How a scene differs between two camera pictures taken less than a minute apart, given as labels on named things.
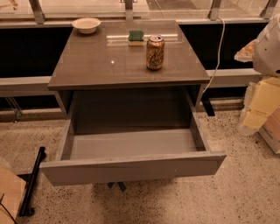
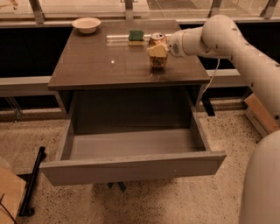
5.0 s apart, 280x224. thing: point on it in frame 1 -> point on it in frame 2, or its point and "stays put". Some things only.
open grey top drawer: [113, 136] stays put
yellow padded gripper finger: [246, 53] -> [178, 44]
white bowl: [86, 25] stays put
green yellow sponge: [136, 38] stays put
